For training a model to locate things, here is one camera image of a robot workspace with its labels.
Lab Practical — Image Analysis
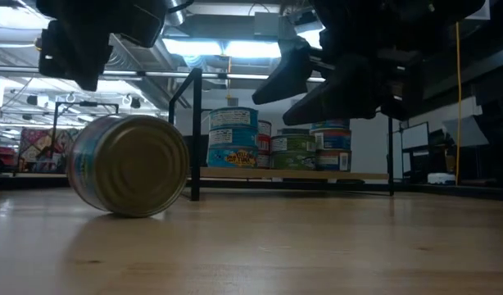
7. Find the small white object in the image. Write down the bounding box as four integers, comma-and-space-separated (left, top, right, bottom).
426, 172, 457, 186

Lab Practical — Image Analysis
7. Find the wooden shelf with black frame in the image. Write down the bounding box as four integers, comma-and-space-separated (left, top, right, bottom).
168, 67, 396, 202

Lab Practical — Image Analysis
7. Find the yellow hanging cable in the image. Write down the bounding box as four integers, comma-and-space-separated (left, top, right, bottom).
454, 20, 463, 185

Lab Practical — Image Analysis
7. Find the black metal stand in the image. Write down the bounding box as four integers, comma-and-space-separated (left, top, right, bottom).
50, 100, 120, 161

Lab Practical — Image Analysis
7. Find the black aluminium table frame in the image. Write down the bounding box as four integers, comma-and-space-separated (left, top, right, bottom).
0, 174, 503, 202

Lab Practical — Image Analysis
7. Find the white board panel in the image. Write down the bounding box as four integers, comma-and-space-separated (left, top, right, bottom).
401, 121, 430, 151

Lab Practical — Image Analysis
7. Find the colourful patterned panel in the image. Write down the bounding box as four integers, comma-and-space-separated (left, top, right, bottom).
17, 127, 83, 173

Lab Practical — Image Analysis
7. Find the green-label silver-lid can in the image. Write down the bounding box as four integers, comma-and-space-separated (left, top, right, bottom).
270, 151, 317, 171
270, 134, 317, 153

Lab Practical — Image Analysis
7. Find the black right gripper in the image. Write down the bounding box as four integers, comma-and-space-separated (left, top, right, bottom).
251, 0, 486, 126

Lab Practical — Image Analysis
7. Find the grey angled panel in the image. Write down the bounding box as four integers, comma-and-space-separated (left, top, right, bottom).
442, 116, 491, 148

